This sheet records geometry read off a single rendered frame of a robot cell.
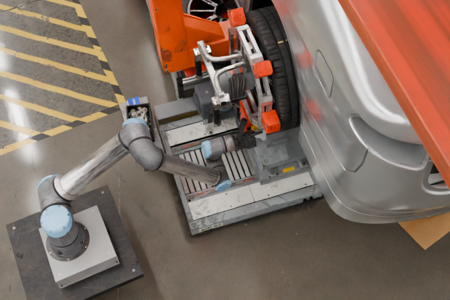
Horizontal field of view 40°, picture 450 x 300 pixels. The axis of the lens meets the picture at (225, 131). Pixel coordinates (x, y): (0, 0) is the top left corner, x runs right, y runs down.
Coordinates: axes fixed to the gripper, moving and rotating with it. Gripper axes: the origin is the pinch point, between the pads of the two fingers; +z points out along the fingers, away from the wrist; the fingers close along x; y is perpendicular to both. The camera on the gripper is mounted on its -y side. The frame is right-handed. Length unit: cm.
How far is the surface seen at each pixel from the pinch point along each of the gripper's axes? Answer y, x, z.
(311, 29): -52, 79, 10
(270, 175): 35.4, -31.1, 2.3
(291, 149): 24.1, -34.2, 19.1
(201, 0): -75, -98, -3
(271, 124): -7.7, 27.4, -3.5
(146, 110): -22, -32, -60
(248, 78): -30.2, 6.9, -5.2
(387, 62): -63, 271, -47
